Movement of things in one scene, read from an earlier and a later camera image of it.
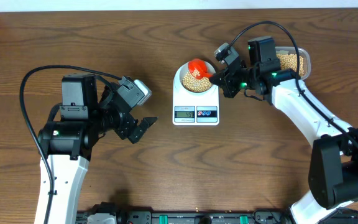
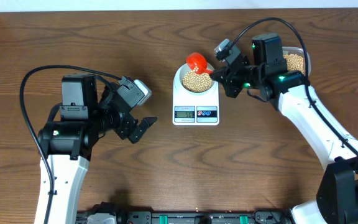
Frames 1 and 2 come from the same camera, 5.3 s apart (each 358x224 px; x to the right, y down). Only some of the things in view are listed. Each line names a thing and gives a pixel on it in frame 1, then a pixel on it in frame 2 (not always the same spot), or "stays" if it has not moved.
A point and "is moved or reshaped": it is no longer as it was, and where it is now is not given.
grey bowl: [184, 68] stays
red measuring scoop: [201, 65] is moved or reshaped
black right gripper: [225, 83] stays
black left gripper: [124, 127] stays
